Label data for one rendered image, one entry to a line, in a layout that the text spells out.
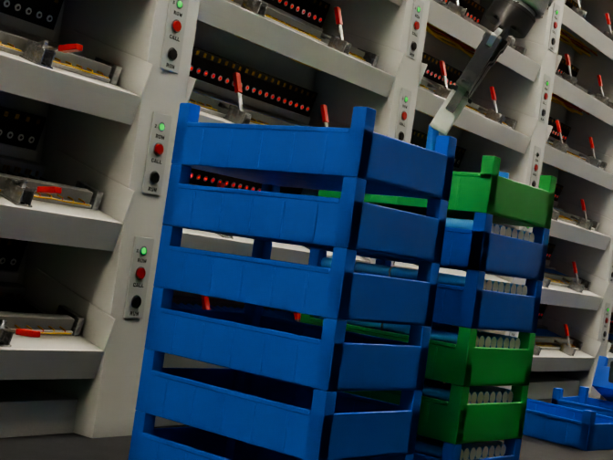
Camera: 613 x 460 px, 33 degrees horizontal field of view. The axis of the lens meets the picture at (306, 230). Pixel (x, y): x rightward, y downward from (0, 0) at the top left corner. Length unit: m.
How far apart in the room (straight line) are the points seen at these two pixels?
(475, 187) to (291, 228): 0.35
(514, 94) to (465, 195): 1.34
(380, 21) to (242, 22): 0.51
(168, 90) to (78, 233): 0.27
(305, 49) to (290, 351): 0.81
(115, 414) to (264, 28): 0.68
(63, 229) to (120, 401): 0.29
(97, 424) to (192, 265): 0.37
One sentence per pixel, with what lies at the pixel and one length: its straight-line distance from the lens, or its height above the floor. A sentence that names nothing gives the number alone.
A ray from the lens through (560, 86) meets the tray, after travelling 2.94.
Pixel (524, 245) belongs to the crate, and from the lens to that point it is 1.58.
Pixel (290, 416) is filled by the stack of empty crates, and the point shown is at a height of 0.12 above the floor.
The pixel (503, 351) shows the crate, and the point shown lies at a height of 0.21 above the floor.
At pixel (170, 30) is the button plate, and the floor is 0.61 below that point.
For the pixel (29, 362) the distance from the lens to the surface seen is 1.49.
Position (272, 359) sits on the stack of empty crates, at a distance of 1.23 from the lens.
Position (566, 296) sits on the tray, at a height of 0.30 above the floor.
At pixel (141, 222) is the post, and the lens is 1.59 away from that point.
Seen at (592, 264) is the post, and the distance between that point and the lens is 3.41.
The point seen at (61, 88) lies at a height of 0.48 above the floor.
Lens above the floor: 0.30
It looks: 2 degrees up
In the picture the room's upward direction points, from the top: 8 degrees clockwise
